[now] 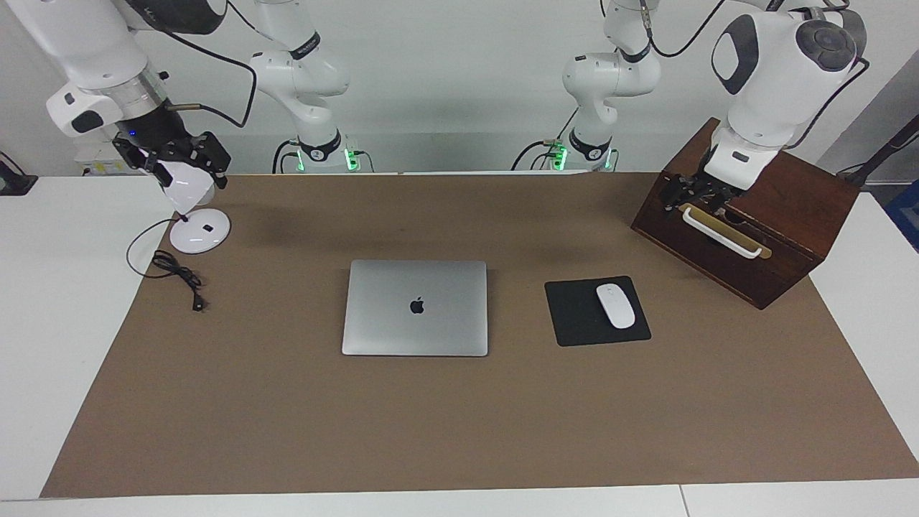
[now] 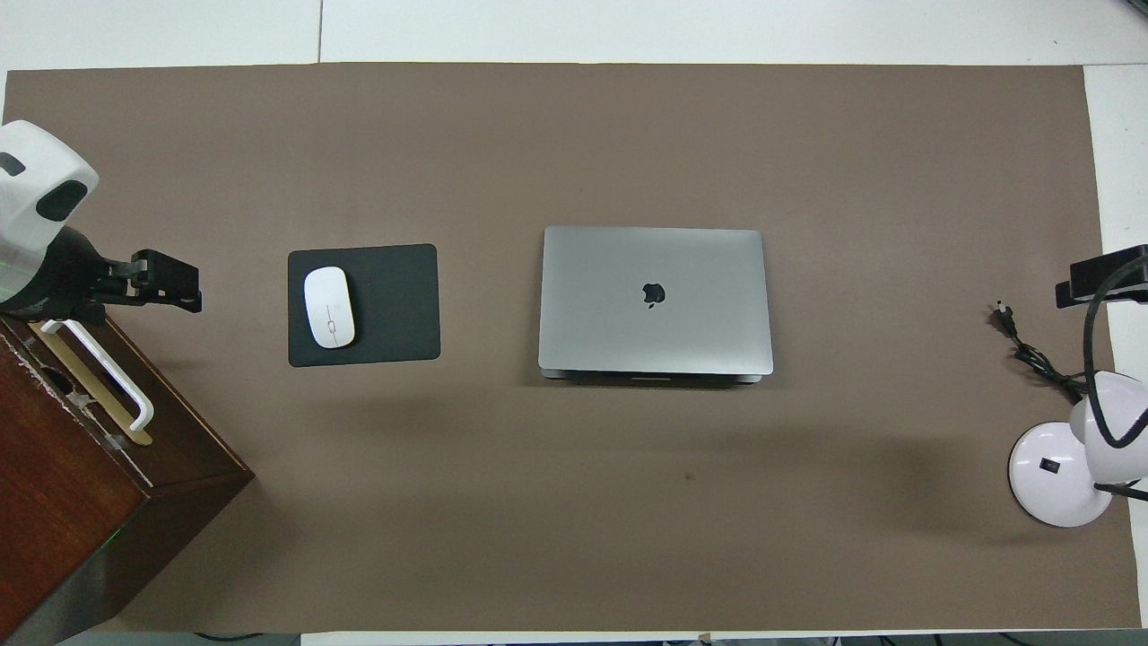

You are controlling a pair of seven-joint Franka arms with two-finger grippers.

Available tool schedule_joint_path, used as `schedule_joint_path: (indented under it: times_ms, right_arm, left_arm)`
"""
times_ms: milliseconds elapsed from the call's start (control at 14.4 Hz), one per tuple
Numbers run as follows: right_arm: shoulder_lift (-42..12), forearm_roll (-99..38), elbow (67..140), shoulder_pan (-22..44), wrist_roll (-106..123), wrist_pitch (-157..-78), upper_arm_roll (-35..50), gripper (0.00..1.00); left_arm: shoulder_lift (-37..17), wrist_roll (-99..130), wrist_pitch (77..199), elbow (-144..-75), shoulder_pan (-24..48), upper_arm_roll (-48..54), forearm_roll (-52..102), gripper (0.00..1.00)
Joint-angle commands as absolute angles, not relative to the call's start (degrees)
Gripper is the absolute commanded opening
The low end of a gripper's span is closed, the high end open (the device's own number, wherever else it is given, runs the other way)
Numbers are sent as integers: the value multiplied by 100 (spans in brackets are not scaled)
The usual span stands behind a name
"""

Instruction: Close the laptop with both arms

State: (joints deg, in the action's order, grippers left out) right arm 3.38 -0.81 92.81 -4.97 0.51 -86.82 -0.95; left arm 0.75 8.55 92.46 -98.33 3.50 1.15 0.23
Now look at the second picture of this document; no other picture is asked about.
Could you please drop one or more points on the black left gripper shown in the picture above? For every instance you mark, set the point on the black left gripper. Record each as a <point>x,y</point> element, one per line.
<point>72,278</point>

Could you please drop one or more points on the silver grey laptop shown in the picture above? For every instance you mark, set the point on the silver grey laptop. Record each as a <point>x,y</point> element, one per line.
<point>628,341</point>

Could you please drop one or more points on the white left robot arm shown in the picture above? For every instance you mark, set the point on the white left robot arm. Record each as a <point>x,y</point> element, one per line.
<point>36,170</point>

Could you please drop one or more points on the white computer mouse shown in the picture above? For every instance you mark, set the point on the white computer mouse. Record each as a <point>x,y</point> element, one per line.
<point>329,307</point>

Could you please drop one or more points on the white desk lamp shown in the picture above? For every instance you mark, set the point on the white desk lamp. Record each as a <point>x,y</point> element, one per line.
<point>1049,475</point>

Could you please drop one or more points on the brown table mat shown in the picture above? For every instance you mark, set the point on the brown table mat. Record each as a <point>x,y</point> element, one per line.
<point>269,135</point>

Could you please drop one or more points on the black mouse pad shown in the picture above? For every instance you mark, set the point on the black mouse pad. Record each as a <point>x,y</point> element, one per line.
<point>395,305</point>

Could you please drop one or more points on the dark brown wooden box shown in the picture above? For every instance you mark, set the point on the dark brown wooden box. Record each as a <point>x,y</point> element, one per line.
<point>90,502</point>

